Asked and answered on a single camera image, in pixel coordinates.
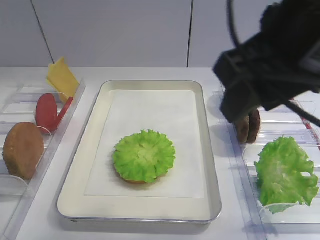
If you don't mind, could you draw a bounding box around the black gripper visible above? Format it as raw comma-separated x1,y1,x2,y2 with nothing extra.
212,0,320,123

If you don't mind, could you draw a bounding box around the green lettuce leaf front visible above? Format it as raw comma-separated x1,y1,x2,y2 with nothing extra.
112,129,176,183

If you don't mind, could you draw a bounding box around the green lettuce leaf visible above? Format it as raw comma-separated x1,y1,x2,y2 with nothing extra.
112,129,176,183
254,136,320,214

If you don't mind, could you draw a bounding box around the right brown meat patty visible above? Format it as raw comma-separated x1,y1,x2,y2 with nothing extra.
247,109,261,144

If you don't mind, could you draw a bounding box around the brown meat patty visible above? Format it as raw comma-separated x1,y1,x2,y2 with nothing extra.
234,115,250,144
247,109,261,144

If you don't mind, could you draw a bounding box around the left brown meat patty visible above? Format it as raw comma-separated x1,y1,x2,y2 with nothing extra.
234,115,250,144

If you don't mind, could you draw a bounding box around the green lettuce leaf back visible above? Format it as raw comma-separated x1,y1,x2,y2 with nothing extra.
254,136,320,214

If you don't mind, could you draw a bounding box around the yellow cheese slice front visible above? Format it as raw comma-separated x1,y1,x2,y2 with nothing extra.
46,63,79,103

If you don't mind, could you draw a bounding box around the yellow cheese slice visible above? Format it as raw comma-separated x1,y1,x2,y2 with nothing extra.
46,63,79,103
48,57,66,75

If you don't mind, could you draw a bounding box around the yellow cheese slice back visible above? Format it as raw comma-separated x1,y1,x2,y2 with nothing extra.
48,57,66,75

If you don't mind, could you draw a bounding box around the thin red tomato slice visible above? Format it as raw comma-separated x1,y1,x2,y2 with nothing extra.
55,97,73,128

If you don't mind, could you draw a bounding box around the round red tomato slice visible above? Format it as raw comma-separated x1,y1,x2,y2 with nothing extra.
35,93,58,132

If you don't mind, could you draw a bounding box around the white parchment paper sheet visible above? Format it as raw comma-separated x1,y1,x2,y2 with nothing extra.
85,90,204,199

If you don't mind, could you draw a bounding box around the red white striped strip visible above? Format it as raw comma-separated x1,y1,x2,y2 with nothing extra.
300,116,313,130

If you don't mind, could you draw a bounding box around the bottom bun slice on tray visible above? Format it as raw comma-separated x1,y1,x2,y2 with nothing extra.
121,174,166,185

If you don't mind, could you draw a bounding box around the right clear acrylic rack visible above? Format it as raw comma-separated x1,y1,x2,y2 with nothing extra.
212,84,320,240

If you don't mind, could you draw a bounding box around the clear acrylic rack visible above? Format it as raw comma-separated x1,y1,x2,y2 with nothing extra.
212,84,320,240
0,80,86,240

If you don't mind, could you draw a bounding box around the metal baking tray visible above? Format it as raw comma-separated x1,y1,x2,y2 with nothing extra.
57,80,222,224

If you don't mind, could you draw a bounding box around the left clear acrylic rack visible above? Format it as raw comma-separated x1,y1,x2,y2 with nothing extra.
0,80,86,240

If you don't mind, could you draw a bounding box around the brown bun in left rack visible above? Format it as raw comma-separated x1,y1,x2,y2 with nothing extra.
2,122,44,181

